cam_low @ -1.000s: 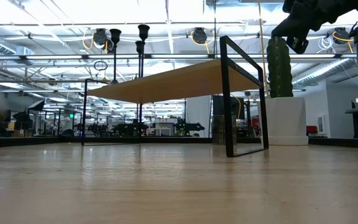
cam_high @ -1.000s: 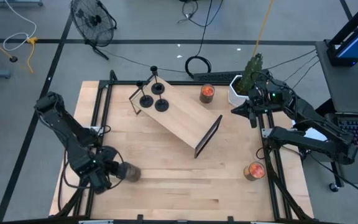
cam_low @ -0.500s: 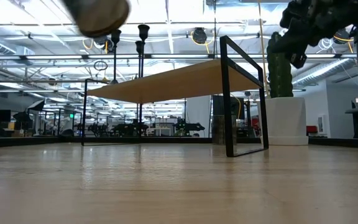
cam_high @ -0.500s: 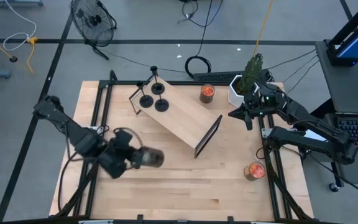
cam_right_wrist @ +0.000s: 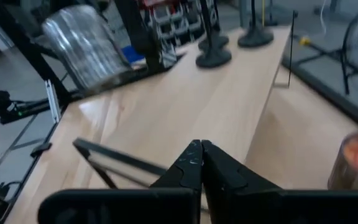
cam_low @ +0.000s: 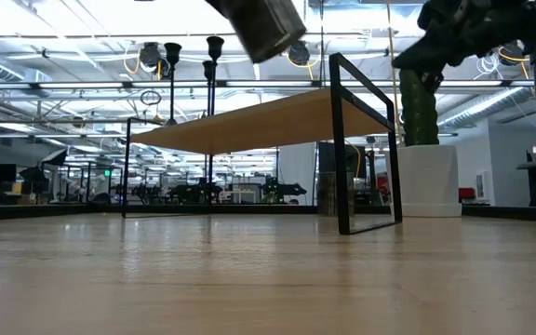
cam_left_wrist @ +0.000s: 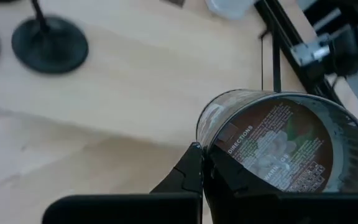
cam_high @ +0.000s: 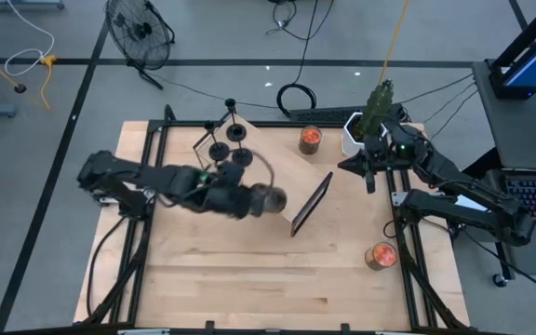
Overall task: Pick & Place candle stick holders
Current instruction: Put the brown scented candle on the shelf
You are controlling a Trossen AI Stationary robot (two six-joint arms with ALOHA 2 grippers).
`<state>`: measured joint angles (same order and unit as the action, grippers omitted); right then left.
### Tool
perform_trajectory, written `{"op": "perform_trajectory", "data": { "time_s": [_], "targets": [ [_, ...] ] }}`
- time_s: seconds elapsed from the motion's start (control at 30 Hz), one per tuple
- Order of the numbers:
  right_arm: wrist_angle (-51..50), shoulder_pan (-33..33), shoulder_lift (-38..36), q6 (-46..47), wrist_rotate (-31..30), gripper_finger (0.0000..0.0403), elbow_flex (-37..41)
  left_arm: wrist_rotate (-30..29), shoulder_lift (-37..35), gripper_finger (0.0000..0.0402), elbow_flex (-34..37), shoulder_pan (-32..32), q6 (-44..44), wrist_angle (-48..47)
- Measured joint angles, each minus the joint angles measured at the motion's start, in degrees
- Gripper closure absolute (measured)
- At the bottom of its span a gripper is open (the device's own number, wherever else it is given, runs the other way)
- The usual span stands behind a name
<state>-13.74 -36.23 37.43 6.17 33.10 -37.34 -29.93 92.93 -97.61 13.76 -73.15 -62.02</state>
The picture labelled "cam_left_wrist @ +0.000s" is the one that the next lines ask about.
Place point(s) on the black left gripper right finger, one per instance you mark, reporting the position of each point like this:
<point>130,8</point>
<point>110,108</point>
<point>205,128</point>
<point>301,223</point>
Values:
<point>222,180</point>

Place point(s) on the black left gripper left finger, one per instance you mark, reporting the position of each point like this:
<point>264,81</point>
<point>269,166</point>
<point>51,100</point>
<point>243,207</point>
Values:
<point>188,177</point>

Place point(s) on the grey glass candle jar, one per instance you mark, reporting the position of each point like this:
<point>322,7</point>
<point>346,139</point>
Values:
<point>291,140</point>

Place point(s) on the black candlestick holder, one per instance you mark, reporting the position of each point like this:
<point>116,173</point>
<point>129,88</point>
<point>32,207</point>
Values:
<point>50,49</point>

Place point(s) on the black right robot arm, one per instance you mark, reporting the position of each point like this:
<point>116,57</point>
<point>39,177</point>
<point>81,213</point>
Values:
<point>353,37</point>

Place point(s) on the white hexagonal plant pot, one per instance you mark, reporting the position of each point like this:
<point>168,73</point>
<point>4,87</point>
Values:
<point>228,7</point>

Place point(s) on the wooden shelf riser, black frame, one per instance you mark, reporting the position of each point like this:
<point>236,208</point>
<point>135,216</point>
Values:
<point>141,68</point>

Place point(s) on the black aluminium table frame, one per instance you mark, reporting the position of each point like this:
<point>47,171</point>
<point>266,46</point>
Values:
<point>286,29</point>

